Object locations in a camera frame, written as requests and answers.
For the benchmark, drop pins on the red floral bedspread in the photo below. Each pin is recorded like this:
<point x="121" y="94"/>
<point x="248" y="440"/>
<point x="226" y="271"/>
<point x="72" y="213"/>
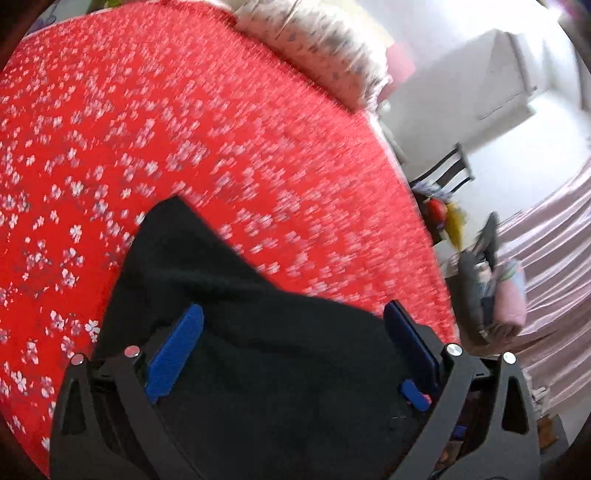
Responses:
<point x="104" y="115"/>

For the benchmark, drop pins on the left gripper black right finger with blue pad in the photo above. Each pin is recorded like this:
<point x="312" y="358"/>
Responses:
<point x="481" y="423"/>

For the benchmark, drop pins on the pink folded blanket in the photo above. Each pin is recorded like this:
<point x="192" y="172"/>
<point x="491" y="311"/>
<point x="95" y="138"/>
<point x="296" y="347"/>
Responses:
<point x="510" y="300"/>

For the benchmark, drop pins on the white floral pillow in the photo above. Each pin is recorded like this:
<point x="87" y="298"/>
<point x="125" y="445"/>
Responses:
<point x="336" y="43"/>

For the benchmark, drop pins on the red and yellow toy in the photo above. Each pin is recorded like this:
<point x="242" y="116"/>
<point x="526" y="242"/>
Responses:
<point x="445" y="221"/>

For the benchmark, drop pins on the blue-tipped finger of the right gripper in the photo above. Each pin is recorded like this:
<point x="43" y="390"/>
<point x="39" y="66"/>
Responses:
<point x="418" y="400"/>

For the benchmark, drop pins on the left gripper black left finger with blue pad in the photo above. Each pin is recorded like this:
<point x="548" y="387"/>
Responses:
<point x="106" y="424"/>

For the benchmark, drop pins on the pink striped curtain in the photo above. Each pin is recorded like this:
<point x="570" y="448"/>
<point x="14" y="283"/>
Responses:
<point x="552" y="241"/>

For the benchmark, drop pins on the white air conditioner unit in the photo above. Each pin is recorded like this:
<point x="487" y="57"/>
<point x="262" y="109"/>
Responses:
<point x="506" y="84"/>

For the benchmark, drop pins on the grey clothing pile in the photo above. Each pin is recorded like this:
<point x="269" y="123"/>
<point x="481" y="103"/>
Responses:
<point x="473" y="296"/>

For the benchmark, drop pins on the black metal chair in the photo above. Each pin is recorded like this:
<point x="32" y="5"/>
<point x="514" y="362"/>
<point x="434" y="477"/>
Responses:
<point x="444" y="179"/>

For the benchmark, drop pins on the black pants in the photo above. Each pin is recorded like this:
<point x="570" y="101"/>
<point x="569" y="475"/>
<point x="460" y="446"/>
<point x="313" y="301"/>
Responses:
<point x="279" y="385"/>

